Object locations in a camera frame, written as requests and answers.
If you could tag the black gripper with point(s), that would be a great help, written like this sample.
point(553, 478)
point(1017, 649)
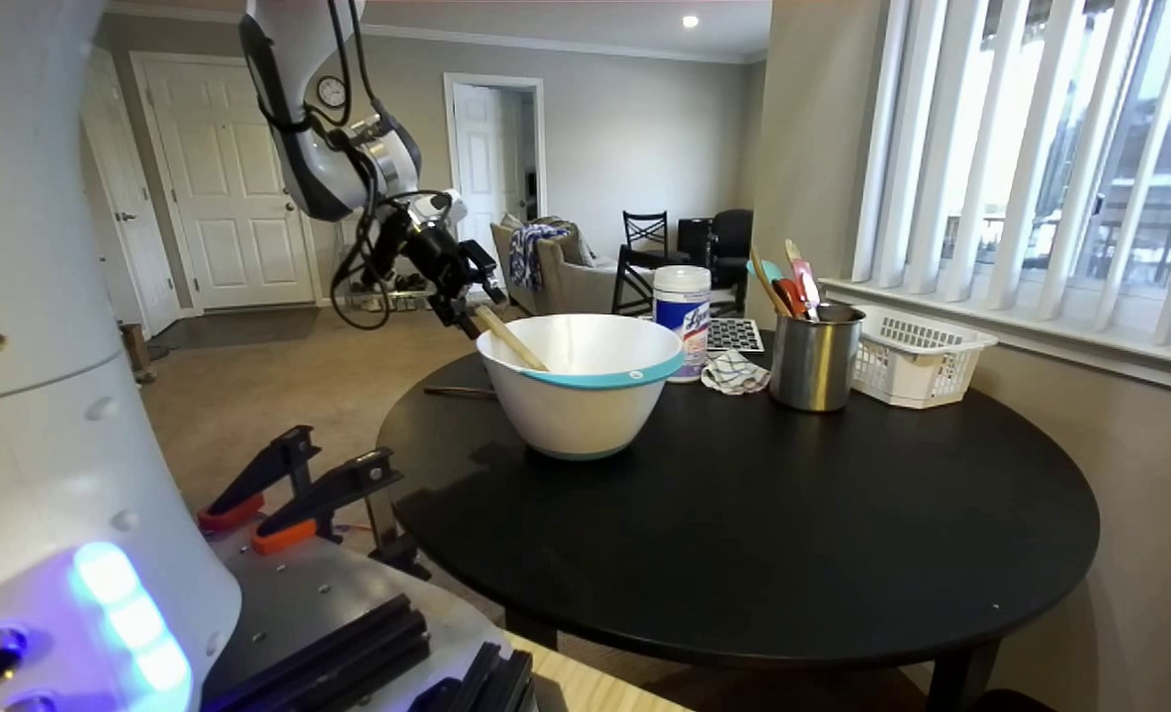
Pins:
point(450, 264)

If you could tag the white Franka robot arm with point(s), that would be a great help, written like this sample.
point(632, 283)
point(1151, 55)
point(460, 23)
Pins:
point(46, 397)

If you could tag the big white bowl teal rim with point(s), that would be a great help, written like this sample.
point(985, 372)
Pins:
point(579, 418)

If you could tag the metal shelf rack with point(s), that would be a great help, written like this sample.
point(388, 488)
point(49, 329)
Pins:
point(417, 272)

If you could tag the blue white blanket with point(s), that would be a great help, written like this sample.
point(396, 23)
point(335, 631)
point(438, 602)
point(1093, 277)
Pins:
point(533, 250)

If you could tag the dark brown wooden spoon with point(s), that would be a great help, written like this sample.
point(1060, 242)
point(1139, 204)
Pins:
point(460, 392)

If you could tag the beige sofa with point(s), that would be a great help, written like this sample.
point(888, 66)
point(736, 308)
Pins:
point(570, 283)

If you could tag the open white room door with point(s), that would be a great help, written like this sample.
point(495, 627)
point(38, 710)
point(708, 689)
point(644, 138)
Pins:
point(478, 144)

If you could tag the black dining chair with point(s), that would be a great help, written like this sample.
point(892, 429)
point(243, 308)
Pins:
point(644, 259)

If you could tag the white disinfectant wipes canister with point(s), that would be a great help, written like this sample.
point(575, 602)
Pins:
point(683, 300)

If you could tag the black white patterned trivet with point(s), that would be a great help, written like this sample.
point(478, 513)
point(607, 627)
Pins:
point(733, 333)

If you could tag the black office chair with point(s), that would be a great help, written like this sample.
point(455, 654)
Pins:
point(729, 242)

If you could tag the crumpled pasta bag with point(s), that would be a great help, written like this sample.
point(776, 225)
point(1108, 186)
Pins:
point(733, 372)

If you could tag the closed white panel door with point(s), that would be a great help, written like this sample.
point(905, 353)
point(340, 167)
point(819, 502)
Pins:
point(210, 198)

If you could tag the wooden utensil in holder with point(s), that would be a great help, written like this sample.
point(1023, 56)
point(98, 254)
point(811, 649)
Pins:
point(769, 292)

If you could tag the teal spatula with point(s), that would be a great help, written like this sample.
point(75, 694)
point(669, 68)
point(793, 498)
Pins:
point(776, 283)

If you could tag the pink spatula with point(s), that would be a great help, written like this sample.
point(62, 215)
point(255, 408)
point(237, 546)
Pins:
point(805, 277)

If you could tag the metal robot mounting plate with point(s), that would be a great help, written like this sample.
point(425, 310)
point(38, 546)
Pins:
point(293, 596)

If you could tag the steel utensil holder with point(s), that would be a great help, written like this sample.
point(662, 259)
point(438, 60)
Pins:
point(811, 360)

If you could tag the recessed ceiling light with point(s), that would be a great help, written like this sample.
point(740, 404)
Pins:
point(691, 23)

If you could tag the white closet door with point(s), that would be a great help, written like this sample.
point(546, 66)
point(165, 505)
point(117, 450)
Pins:
point(131, 213)

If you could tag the round black table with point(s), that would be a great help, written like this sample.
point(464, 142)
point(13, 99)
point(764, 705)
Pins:
point(769, 528)

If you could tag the white plastic basket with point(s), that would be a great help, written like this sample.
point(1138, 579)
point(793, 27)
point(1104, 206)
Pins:
point(915, 360)

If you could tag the white vertical blinds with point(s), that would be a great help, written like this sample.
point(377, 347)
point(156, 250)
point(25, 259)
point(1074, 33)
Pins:
point(1006, 144)

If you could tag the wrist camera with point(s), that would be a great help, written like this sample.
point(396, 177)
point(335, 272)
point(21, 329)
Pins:
point(430, 206)

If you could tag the black aluminium rail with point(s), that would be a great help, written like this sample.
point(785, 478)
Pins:
point(335, 654)
point(488, 680)

